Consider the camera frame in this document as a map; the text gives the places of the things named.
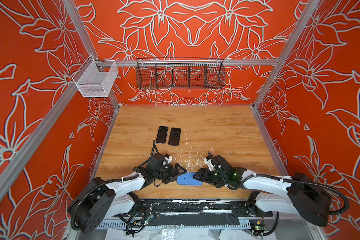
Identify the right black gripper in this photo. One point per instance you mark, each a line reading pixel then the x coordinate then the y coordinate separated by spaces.
pixel 205 172

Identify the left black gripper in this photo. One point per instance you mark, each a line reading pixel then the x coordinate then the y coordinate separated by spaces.
pixel 172 176

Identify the blue phone case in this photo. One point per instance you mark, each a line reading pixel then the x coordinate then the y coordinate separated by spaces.
pixel 187 179

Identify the black smartphone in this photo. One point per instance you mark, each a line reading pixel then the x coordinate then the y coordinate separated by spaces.
pixel 162 135
pixel 174 138

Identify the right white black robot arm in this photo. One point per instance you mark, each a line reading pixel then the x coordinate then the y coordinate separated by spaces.
pixel 296 195

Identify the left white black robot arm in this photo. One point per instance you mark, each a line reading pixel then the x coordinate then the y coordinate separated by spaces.
pixel 101 200

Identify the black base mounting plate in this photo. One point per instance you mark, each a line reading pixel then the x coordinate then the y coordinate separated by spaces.
pixel 236 208

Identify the clear plastic bin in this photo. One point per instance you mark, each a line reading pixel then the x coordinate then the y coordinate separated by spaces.
pixel 95 79

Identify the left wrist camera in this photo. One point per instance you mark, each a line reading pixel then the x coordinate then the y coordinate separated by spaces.
pixel 168 158

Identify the grey cable duct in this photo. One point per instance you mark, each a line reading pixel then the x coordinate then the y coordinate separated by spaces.
pixel 117 224

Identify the black wire basket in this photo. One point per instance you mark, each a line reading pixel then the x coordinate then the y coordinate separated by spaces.
pixel 170 73

